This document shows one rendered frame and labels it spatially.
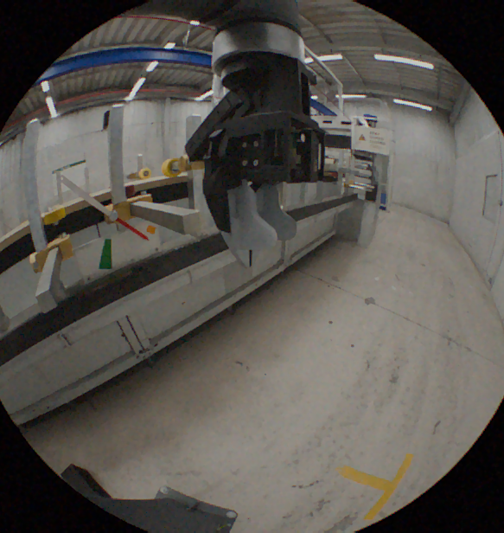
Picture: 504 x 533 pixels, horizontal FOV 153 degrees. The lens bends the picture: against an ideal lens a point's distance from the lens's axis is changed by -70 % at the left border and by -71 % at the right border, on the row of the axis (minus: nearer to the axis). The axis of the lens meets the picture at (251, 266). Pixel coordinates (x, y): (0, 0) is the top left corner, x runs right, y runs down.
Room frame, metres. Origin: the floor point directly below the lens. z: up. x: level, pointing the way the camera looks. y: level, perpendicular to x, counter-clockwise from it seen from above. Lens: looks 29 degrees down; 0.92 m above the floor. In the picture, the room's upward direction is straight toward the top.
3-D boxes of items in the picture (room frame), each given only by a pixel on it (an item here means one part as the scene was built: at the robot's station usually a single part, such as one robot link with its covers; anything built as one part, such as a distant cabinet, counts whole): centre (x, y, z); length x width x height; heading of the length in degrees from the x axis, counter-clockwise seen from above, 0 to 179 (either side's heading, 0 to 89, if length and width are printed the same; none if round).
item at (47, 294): (0.25, 0.44, 0.81); 0.44 x 0.03 x 0.04; 49
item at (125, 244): (0.41, 0.34, 0.75); 0.26 x 0.01 x 0.10; 139
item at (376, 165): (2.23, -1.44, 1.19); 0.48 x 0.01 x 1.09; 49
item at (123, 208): (0.46, 0.33, 0.85); 0.14 x 0.06 x 0.05; 139
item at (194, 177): (0.63, 0.18, 0.87); 0.04 x 0.04 x 0.48; 49
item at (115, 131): (0.45, 0.34, 0.91); 0.04 x 0.04 x 0.48; 49
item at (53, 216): (0.38, 0.59, 0.85); 0.08 x 0.08 x 0.11
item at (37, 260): (0.27, 0.49, 0.81); 0.14 x 0.06 x 0.05; 139
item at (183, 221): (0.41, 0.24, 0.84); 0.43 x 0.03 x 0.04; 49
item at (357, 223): (2.98, -1.14, 0.95); 1.65 x 0.70 x 1.90; 49
